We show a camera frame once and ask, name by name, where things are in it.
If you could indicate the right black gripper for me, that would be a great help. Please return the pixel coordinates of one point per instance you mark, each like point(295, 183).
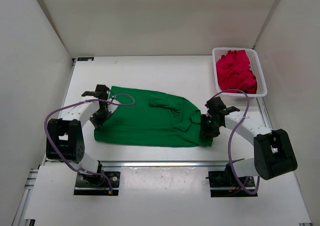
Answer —
point(204, 129)

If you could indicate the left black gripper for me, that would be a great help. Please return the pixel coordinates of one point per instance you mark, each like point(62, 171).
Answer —
point(97, 122)

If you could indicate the green t shirt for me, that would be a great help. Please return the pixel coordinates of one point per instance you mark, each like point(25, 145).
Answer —
point(152, 118)

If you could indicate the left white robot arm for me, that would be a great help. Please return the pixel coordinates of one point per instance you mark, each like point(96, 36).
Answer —
point(65, 140)

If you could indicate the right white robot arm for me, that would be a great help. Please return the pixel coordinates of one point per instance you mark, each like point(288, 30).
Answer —
point(273, 154)

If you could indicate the dark label sticker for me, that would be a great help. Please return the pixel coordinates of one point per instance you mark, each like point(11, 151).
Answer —
point(85, 59)

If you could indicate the red t shirt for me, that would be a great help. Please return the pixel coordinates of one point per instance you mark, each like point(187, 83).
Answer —
point(234, 72)

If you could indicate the white plastic basket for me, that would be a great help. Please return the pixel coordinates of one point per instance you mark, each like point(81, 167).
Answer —
point(255, 66)

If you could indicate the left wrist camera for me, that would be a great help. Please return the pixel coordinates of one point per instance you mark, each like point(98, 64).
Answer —
point(111, 108)

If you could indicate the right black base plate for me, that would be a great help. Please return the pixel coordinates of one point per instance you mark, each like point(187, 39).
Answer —
point(224, 185)

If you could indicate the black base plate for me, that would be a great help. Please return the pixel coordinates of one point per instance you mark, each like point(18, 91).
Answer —
point(224, 185)
point(91, 185)

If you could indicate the aluminium frame rail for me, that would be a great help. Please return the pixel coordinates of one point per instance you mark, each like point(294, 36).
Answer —
point(157, 163)

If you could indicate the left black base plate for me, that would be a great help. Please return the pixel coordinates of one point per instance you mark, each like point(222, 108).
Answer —
point(91, 185)

